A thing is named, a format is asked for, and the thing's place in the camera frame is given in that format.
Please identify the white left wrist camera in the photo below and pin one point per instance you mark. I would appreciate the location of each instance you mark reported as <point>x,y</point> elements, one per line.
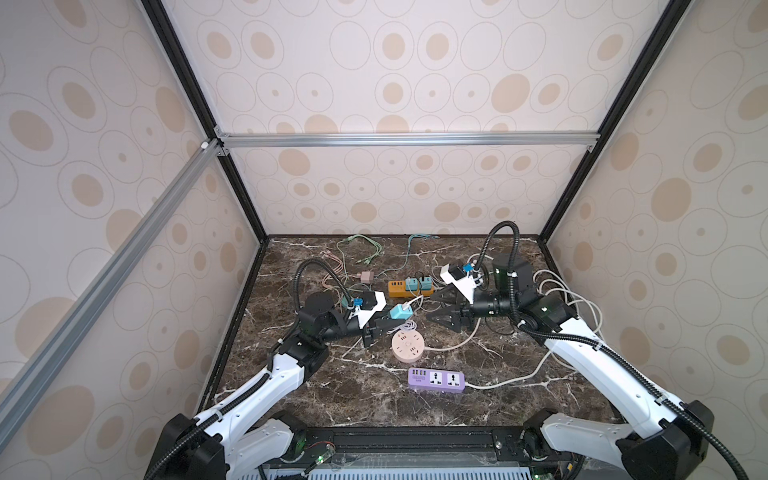
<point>366,306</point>

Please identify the purple power strip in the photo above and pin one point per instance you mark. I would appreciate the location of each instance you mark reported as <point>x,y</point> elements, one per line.
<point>436,380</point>

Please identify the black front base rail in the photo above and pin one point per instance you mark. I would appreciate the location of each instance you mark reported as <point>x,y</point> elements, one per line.
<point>444,453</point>

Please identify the aluminium rail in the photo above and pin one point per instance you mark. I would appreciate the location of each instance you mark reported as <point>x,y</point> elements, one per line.
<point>427,139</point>
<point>39,372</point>

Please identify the back aluminium rail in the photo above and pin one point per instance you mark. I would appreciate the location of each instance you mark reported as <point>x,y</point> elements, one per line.
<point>427,139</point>

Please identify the teal plug adapter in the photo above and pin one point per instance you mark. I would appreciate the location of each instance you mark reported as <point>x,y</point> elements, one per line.
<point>425,283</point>
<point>411,284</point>
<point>401,311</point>

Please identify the round pink power strip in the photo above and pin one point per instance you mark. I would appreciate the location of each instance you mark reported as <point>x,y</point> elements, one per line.
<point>408,346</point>

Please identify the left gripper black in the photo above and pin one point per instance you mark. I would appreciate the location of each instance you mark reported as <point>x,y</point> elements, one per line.
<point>371,330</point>

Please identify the left aluminium rail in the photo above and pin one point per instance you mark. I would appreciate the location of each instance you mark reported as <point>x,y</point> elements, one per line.
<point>39,372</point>

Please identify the orange power strip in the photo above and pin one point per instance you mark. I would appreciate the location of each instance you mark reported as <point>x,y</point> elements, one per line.
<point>396,289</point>

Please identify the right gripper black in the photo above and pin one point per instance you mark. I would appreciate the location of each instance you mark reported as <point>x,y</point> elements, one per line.
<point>456,314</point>

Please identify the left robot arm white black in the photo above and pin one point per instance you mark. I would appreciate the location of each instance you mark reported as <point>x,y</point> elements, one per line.
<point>240,408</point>

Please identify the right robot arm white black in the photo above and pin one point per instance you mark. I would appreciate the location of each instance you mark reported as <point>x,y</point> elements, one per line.
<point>661,437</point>

